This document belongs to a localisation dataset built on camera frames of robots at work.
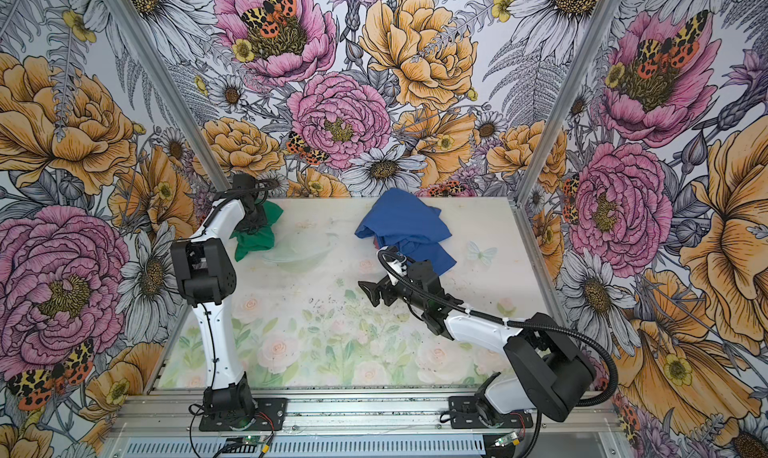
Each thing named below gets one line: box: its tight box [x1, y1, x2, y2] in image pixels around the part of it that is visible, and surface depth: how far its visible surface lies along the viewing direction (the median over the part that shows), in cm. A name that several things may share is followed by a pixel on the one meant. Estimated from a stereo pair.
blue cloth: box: [355, 188, 457, 275], surface depth 111 cm
